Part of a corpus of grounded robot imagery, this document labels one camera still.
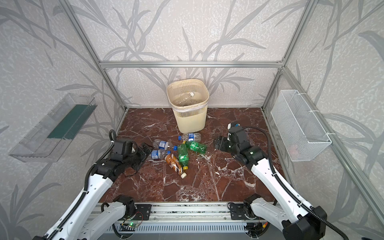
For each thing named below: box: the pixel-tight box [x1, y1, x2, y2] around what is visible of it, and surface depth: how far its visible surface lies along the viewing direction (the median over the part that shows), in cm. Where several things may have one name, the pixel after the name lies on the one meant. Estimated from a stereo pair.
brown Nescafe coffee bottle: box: [164, 153, 187, 179], surface depth 87 cm
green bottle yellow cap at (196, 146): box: [185, 140, 207, 154], surface depth 95 cm
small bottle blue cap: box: [178, 133, 202, 142], surface depth 101 cm
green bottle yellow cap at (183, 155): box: [177, 143, 190, 170], surface depth 91 cm
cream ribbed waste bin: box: [166, 78, 210, 134], surface depth 101 cm
